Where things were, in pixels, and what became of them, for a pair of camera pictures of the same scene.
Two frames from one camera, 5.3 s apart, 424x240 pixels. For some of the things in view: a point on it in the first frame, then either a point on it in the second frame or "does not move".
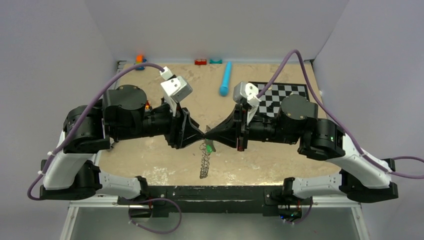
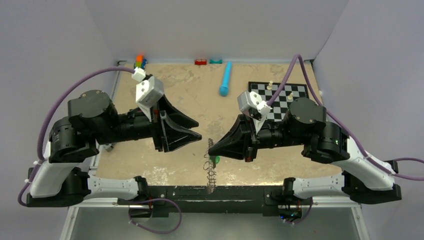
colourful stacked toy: (139, 59) does not move
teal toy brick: (217, 62) does not move
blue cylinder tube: (224, 89) does not move
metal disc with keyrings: (205, 156) to (210, 171)
